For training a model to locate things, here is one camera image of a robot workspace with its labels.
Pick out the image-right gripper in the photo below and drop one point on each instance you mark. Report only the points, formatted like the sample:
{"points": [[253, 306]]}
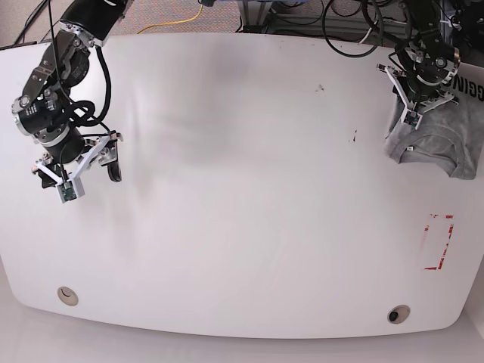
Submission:
{"points": [[419, 76]]}

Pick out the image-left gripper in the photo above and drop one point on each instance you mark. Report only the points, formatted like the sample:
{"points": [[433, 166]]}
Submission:
{"points": [[81, 149]]}

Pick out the grey t-shirt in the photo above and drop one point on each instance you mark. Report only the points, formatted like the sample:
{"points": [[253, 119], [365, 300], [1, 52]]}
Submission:
{"points": [[450, 136]]}

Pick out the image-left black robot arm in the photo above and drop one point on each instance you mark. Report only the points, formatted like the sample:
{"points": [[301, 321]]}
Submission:
{"points": [[45, 110]]}

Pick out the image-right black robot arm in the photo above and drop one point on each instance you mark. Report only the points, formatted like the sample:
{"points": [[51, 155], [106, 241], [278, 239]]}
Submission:
{"points": [[422, 24]]}

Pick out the left table grommet hole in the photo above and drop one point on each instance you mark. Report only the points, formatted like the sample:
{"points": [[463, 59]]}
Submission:
{"points": [[67, 296]]}

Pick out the table grommet hole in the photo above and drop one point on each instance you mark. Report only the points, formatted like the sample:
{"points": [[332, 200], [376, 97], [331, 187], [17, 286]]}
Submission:
{"points": [[398, 314], [67, 296]]}

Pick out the red tape rectangle marking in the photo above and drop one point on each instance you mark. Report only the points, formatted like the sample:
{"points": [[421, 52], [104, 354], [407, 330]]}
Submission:
{"points": [[436, 239]]}

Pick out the right table grommet hole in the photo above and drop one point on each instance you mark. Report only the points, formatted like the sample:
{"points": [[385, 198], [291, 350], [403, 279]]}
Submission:
{"points": [[398, 314]]}

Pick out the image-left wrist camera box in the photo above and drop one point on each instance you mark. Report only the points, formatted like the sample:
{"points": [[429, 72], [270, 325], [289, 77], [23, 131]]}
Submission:
{"points": [[70, 190]]}

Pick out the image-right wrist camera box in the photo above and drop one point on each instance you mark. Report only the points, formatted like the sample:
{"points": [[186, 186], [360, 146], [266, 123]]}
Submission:
{"points": [[411, 118]]}

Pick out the aluminium frame stand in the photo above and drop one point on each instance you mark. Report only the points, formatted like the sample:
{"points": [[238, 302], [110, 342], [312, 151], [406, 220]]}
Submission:
{"points": [[339, 23]]}

